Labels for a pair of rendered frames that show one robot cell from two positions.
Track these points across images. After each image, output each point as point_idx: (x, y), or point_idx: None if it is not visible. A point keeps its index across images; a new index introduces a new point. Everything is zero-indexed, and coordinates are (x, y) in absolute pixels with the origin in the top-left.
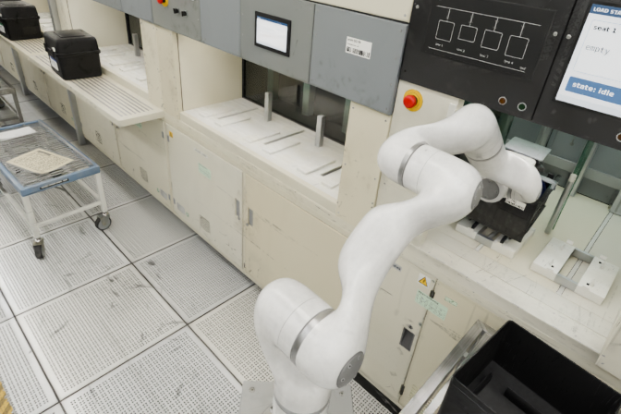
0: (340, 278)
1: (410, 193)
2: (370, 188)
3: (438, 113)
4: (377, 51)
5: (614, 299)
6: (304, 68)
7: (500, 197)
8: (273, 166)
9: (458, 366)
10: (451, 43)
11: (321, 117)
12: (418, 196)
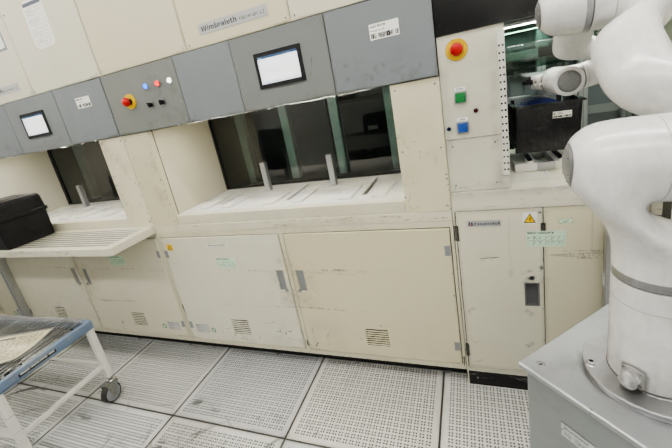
0: (654, 84)
1: (483, 140)
2: (438, 160)
3: (487, 46)
4: (406, 22)
5: None
6: (327, 81)
7: (583, 82)
8: (316, 206)
9: (607, 277)
10: None
11: (329, 155)
12: None
